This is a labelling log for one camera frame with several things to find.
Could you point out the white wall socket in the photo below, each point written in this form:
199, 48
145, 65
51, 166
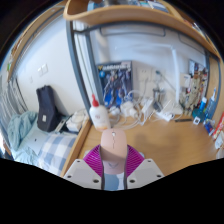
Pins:
144, 75

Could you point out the black backpack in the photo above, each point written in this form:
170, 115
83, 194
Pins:
47, 110

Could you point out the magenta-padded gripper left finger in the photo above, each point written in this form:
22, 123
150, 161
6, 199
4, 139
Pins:
80, 173

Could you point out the silver laptop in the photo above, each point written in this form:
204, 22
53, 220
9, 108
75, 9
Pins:
35, 141

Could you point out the white charger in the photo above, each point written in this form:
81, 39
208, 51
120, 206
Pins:
147, 106
127, 108

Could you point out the white mug with face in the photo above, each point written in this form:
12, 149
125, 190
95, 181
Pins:
220, 141

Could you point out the white wall switch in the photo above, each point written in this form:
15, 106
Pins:
45, 68
40, 71

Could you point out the grey metal bed rail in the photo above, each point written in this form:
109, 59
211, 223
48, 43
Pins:
13, 100

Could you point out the teal round container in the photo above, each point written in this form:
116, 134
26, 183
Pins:
199, 115

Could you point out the grey metal desk frame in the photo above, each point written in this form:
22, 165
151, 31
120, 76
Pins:
79, 66

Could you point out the blue and white packet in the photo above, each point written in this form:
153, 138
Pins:
209, 127

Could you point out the pink computer mouse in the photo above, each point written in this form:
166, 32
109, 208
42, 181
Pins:
113, 143

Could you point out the robot model kit box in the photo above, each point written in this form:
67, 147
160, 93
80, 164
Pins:
115, 83

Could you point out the white desk lamp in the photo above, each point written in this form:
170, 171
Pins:
175, 73

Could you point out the blue plaid pillow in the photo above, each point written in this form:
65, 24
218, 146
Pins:
56, 151

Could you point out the brown toy figure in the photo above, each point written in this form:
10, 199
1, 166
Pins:
193, 93

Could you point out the small white desk clock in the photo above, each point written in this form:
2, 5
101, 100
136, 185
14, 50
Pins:
196, 121

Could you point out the black pen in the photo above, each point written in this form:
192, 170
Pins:
183, 120

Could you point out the white power strip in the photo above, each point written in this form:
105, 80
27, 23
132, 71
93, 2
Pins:
164, 116

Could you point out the white bottle with red cap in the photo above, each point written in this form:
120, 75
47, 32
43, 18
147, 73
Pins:
99, 116

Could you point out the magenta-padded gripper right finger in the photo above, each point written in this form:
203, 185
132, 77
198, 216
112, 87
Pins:
146, 171

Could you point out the teal blanket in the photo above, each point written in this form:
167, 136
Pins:
20, 130

